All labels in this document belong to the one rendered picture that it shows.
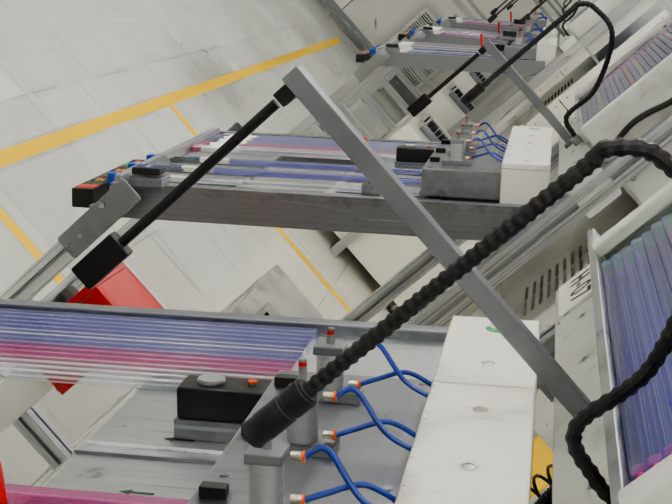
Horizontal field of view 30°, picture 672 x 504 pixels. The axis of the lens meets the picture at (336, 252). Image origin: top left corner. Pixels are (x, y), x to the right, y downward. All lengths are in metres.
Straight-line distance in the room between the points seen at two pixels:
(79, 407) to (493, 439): 2.33
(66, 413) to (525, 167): 1.42
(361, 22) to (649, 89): 7.55
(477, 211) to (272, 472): 1.36
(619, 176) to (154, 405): 1.08
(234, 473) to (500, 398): 0.22
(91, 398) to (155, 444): 2.13
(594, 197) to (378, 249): 3.50
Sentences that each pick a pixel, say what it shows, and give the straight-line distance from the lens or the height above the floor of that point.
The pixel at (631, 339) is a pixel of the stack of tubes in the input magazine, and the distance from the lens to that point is 0.91.
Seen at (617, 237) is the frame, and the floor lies 1.41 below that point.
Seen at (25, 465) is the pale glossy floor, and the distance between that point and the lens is 2.85.
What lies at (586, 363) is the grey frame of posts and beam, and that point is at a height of 1.35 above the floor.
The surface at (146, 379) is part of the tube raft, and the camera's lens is 1.20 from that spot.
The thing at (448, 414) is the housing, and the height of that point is 1.27.
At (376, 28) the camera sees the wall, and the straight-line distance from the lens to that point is 9.52.
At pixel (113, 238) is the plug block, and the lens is 0.97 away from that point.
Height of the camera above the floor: 1.54
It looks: 16 degrees down
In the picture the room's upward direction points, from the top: 50 degrees clockwise
